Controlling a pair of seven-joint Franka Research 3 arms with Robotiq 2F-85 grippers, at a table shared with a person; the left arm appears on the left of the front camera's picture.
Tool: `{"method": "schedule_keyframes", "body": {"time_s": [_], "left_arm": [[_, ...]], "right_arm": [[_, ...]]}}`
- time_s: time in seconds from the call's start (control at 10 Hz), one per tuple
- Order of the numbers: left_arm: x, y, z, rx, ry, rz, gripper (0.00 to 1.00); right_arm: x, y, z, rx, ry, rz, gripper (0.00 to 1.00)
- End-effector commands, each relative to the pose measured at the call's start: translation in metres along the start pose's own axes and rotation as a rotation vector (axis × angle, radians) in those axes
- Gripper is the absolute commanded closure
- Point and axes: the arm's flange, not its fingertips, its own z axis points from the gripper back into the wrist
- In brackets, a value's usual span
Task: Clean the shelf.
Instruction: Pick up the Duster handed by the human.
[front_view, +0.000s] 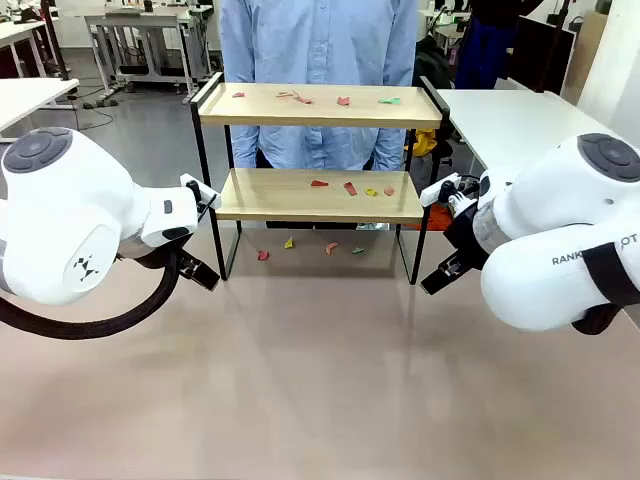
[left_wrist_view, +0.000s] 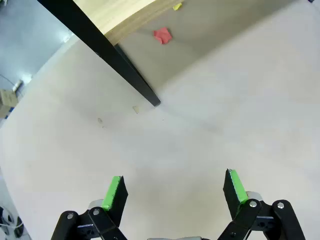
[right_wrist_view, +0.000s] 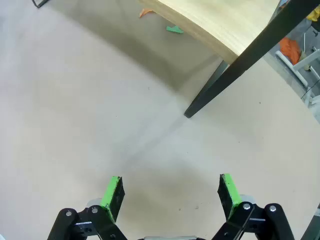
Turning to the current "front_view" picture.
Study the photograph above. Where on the tan cardboard panel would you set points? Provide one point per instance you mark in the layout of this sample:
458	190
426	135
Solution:
582	55

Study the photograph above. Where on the pink-red paper scrap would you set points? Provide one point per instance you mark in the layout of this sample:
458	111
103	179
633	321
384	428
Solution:
389	190
331	247

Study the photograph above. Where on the pink paper strip scrap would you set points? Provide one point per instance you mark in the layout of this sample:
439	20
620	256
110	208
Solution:
285	94

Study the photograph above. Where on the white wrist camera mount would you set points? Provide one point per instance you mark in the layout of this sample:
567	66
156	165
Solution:
192	186
432	192

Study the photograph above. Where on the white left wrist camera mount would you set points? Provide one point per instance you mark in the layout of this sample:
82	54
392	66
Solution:
192	186

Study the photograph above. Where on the white side table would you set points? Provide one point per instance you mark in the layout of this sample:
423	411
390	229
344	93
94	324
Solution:
30	95

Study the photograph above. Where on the long red paper scrap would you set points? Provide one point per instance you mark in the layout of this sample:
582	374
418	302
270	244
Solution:
303	99

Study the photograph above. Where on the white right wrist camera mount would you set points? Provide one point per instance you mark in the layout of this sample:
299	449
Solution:
432	192

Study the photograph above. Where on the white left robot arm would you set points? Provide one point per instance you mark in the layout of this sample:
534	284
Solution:
65	210

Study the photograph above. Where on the yellow object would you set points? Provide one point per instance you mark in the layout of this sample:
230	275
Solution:
425	142

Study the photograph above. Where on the two-tier wooden shelf black frame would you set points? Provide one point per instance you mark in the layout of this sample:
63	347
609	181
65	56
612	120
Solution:
320	121

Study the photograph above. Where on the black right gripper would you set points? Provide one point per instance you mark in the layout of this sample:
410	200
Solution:
465	235

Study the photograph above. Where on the person in blue shirt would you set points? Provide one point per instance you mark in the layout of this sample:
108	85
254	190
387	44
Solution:
320	45

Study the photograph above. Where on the white desk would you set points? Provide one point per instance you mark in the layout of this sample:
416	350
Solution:
500	120

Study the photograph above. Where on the white background table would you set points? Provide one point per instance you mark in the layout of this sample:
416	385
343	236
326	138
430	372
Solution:
20	30

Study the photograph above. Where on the grey metal workbench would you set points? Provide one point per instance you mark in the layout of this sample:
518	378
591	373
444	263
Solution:
130	21

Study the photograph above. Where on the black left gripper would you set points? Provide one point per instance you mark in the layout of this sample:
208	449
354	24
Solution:
167	254

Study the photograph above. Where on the black bag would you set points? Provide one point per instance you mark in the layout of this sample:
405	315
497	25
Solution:
430	65

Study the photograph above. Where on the orange object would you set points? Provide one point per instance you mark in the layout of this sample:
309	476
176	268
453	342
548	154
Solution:
440	220

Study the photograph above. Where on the background person blue trousers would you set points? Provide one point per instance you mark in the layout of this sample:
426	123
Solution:
482	50

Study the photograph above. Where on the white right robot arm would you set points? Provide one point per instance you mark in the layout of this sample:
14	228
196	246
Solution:
550	200

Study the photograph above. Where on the yellow paper scrap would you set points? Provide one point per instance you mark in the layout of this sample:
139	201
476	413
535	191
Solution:
370	192
289	243

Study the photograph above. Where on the black panel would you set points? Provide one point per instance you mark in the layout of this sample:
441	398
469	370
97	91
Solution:
542	55

